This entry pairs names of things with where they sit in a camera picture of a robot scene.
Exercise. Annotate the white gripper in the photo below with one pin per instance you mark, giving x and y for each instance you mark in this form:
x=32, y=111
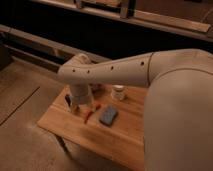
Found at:
x=81, y=95

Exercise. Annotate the white ceramic cup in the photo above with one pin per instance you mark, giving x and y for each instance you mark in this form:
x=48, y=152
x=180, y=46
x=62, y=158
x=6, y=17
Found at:
x=118, y=92

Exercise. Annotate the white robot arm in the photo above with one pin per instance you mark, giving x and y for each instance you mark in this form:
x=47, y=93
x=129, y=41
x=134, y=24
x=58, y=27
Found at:
x=178, y=108

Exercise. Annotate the red chili pepper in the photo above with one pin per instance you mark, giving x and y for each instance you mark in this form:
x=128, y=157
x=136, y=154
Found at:
x=90, y=111

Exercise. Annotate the dark maroon bowl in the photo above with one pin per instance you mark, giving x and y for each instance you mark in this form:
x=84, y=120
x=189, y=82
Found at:
x=96, y=87

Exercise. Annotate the blue sponge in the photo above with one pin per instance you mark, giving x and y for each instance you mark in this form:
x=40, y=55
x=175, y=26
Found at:
x=108, y=115

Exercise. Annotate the wooden shelf rail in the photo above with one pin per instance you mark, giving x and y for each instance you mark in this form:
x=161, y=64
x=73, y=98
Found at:
x=184, y=27

